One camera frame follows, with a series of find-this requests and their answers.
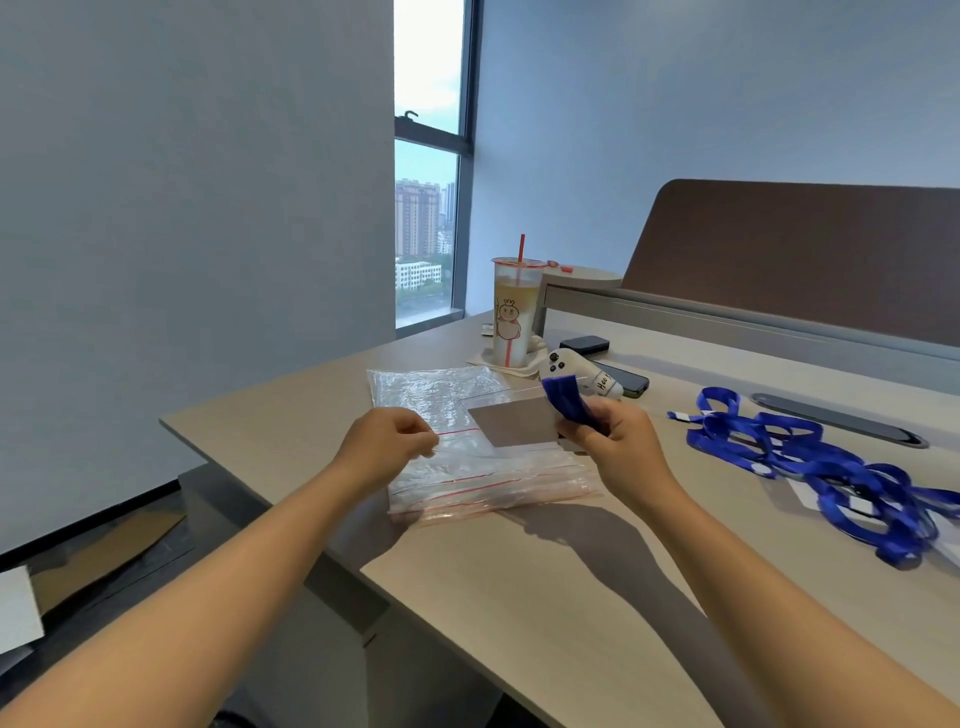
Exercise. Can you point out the white board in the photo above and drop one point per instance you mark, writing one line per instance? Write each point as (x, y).
(16, 611)

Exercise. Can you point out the small red object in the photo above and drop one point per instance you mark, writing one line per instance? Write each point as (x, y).
(561, 265)

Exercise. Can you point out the stack of clear zip bags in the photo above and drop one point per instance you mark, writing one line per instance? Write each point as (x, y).
(495, 487)

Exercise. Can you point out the white game controller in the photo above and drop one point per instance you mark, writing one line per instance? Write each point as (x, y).
(574, 366)

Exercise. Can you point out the person's right hand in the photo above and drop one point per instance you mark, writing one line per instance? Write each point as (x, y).
(626, 450)

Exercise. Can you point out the clear zip bag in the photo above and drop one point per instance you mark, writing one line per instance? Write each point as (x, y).
(427, 390)

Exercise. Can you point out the grey divider rail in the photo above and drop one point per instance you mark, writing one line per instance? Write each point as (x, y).
(750, 330)

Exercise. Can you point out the brown cardboard sheet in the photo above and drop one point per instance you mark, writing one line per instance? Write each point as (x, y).
(97, 555)

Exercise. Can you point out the grey card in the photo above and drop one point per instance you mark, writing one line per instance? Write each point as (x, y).
(514, 424)

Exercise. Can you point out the person's left thumb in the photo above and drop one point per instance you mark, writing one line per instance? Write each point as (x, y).
(420, 424)

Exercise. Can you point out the plastic drink cup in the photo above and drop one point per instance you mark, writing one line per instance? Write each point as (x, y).
(517, 315)

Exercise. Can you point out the red straw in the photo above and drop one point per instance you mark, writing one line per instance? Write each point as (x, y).
(520, 247)

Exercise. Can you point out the person's right thumb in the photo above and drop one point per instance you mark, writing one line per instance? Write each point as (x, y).
(604, 412)

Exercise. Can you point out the small black phone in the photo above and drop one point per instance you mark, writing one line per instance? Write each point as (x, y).
(586, 344)

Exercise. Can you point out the person's left hand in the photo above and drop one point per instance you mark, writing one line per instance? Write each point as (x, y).
(379, 450)

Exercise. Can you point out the person's right forearm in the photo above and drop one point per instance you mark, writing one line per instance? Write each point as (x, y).
(787, 622)

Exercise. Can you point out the dark framed window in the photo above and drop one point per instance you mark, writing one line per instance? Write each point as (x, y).
(431, 150)

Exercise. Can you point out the dark phone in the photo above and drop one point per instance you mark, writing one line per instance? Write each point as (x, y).
(628, 382)

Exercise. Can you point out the brown desk divider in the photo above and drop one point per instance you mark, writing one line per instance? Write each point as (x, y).
(810, 255)

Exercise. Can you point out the person's left forearm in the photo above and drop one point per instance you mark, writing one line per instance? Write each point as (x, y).
(187, 600)

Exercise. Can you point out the white card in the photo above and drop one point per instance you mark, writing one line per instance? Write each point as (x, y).
(949, 547)

